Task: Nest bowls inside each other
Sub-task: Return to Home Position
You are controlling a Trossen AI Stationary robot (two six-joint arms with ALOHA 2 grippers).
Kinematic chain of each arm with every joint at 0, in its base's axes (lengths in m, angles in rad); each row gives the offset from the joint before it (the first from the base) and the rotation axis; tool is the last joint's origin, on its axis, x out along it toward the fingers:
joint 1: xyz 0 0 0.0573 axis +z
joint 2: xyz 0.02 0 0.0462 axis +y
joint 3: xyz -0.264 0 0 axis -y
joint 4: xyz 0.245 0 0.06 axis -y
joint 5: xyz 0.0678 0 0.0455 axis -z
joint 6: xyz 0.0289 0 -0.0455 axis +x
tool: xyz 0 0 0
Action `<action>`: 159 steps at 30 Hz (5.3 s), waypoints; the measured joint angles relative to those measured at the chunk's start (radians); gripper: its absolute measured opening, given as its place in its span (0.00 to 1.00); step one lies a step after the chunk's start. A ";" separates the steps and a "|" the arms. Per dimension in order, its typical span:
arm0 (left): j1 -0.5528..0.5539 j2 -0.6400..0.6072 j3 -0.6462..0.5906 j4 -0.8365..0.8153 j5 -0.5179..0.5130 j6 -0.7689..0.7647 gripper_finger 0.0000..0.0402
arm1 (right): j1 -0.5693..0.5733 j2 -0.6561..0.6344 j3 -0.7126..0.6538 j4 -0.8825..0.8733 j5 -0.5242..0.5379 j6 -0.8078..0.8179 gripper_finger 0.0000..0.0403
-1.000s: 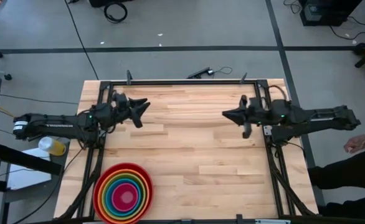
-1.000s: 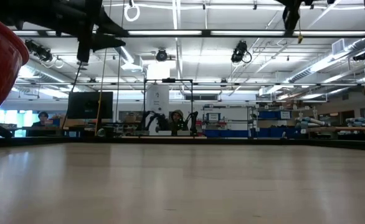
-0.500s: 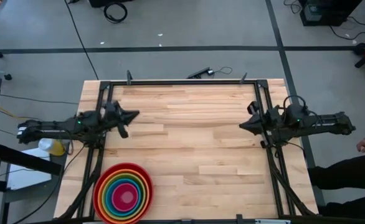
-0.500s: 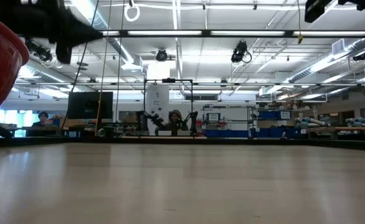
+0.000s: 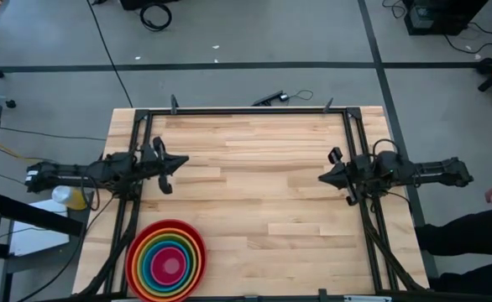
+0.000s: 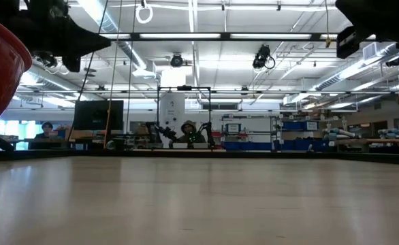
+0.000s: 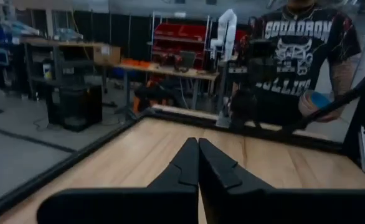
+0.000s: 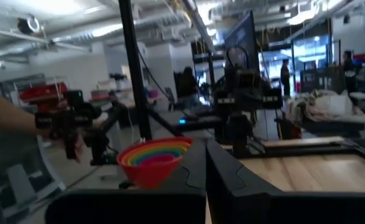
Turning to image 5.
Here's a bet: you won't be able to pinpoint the black box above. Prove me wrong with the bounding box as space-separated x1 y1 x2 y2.
118 0 181 12

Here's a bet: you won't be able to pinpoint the thin power strip cable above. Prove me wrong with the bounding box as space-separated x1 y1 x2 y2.
287 89 315 102

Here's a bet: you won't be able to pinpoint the black computer case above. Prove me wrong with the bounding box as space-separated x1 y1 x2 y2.
403 0 489 37

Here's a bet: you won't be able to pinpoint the bottle with yellow liquid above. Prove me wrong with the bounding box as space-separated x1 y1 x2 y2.
51 183 91 211

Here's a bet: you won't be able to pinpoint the white board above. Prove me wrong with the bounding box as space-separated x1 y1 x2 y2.
8 199 71 257

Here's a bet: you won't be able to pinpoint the right arm gripper body black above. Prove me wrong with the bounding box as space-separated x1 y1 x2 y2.
328 146 371 206

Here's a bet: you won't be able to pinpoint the long black floor cable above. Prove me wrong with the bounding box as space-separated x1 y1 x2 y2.
86 0 134 108

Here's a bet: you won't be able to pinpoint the black stand beam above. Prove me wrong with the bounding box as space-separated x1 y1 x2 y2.
0 190 86 238

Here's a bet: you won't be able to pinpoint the coiled black cable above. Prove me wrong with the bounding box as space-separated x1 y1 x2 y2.
139 3 174 33

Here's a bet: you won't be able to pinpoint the thin black cable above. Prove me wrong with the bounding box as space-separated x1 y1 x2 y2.
0 127 107 142

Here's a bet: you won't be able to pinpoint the red and orange bowls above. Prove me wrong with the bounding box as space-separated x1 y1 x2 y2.
124 218 208 302

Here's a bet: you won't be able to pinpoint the small bright blue bowl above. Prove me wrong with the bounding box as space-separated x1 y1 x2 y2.
148 242 190 289

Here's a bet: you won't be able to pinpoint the left arm gripper body black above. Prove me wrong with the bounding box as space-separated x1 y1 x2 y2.
143 136 174 195

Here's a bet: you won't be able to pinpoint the black power strip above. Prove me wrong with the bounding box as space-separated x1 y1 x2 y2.
252 90 291 107

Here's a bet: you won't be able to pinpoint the black metal table frame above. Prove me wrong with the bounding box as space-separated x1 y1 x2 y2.
77 107 430 297

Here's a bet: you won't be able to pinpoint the magenta bowl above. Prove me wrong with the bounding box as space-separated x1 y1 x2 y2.
151 246 187 286

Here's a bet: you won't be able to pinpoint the orange bowl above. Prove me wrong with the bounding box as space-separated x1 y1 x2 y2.
130 226 203 300

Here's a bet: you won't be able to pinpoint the person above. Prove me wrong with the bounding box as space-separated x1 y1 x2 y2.
414 204 492 297

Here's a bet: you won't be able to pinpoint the yellow bowl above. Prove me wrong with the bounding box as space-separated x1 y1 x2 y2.
135 231 200 298

